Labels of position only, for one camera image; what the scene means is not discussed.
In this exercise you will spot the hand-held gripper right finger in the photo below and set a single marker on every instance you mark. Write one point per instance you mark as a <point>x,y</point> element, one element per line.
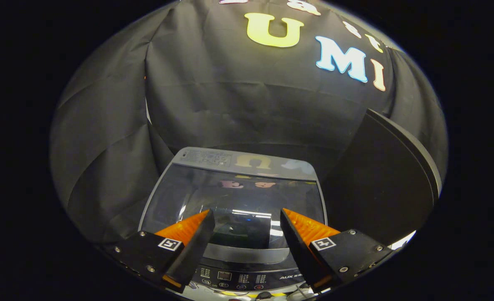
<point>299,251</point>

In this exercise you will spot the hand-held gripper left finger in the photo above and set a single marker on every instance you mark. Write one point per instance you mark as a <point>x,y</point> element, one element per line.
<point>192,255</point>

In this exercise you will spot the grey washing machine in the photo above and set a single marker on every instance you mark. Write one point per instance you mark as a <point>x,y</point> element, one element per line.
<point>246,278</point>

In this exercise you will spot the beige cabinet with black top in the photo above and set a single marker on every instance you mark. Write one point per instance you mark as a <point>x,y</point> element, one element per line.
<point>380,184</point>

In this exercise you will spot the black backdrop cloth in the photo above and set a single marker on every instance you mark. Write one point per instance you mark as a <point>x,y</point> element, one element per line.
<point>238,104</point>

